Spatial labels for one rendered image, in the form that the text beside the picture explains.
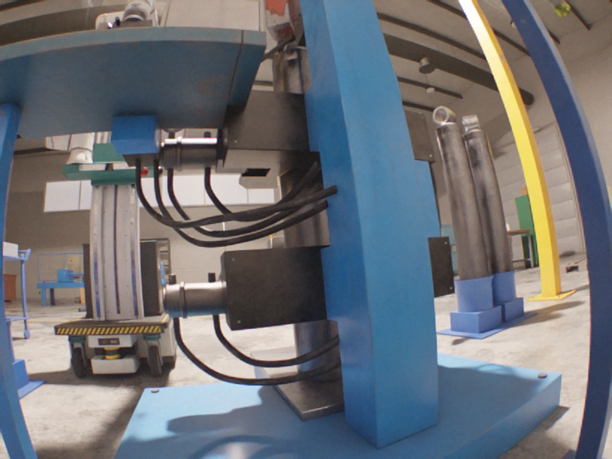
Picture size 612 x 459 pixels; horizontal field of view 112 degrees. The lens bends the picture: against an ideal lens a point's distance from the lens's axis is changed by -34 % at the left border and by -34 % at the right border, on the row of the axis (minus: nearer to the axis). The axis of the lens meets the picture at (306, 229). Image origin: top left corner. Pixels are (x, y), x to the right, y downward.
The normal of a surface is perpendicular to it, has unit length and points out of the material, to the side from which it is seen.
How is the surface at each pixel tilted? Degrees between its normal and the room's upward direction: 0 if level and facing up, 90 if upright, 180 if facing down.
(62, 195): 90
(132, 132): 90
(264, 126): 90
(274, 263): 90
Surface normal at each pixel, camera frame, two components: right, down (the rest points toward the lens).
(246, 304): 0.33, -0.17
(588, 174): -0.94, 0.04
